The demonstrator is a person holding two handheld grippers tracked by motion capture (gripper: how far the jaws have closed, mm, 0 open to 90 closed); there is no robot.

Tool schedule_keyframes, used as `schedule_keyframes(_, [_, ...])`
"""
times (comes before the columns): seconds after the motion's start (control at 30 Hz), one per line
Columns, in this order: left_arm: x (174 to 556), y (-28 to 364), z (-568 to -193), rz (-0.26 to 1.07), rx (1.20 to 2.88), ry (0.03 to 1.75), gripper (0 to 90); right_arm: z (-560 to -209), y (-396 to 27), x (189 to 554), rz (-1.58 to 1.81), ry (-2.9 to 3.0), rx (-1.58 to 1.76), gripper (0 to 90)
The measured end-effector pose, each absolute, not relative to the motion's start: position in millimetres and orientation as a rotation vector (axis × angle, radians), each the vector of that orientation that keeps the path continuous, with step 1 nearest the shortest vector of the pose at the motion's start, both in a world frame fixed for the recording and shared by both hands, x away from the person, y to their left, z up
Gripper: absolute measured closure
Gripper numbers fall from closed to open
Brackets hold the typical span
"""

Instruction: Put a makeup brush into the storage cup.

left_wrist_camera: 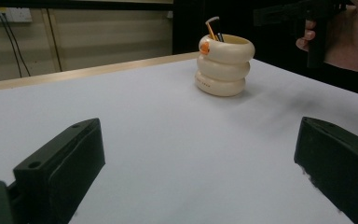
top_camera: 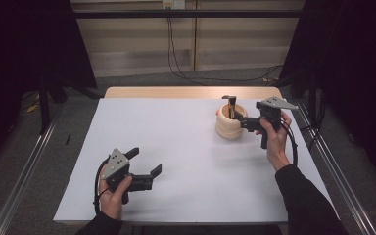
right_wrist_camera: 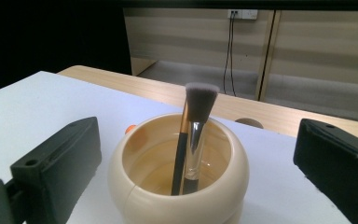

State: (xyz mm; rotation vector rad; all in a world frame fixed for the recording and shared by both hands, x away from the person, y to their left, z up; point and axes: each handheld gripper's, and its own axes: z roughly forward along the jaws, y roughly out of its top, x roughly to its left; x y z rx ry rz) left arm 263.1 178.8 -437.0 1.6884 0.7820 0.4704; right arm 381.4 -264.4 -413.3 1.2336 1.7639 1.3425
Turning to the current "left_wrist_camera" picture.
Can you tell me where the light wooden table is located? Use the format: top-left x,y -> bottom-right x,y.
0,50 -> 201,93

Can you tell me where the black wall cable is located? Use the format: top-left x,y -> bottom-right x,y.
4,14 -> 33,77
0,13 -> 23,78

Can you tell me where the white wall socket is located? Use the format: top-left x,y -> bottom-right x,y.
0,7 -> 34,23

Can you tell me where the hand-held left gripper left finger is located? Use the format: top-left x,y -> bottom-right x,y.
12,118 -> 106,224

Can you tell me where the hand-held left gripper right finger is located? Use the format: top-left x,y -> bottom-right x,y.
293,116 -> 358,224

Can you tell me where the white table mat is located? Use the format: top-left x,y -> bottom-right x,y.
0,57 -> 358,224

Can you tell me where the black horizontal bar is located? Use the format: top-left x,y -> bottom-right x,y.
0,0 -> 175,9

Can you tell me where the black curtain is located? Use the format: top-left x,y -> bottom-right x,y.
172,0 -> 358,100

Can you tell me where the cream ringed holder cup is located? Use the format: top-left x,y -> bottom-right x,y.
194,33 -> 256,98

